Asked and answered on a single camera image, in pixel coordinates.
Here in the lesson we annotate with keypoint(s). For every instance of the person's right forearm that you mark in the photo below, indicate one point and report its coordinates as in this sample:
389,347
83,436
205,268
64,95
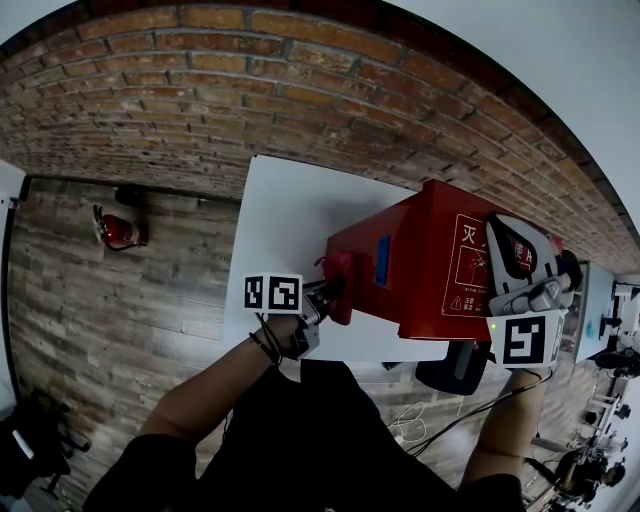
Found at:
505,430

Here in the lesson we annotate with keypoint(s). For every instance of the black desk equipment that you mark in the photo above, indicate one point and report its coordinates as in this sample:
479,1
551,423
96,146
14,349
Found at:
625,310

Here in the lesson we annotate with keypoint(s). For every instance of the person's left forearm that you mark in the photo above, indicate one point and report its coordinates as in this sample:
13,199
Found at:
210,395

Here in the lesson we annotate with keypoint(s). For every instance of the pink cloth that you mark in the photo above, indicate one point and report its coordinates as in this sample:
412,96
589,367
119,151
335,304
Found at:
345,265

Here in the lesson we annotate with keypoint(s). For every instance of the light blue desk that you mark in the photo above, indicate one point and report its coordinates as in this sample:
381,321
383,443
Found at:
595,300

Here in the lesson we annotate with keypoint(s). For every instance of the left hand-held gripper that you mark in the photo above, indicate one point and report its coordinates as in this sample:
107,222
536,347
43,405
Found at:
272,292

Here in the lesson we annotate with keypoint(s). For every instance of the red fire extinguisher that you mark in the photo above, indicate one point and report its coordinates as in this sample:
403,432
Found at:
120,230

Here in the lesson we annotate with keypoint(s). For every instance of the person's dark shirt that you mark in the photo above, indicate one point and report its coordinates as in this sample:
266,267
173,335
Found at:
300,450

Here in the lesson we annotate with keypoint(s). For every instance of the small teal object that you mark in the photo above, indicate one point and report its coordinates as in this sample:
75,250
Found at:
591,328

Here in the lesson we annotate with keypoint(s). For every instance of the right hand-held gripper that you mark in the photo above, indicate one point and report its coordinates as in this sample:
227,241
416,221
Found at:
522,340

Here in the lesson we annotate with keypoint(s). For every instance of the person's left hand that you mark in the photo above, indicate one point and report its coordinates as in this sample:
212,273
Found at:
282,332

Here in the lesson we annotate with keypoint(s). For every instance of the red fire extinguisher box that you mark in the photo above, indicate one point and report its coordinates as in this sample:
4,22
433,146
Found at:
420,260

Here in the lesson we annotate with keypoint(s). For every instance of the small black floor object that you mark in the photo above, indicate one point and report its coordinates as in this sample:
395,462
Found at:
127,195

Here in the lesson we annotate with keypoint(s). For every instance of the black left wrist band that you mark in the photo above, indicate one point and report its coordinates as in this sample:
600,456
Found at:
265,350

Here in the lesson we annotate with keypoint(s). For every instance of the black office chair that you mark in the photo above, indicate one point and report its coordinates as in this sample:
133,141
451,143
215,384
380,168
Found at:
450,372

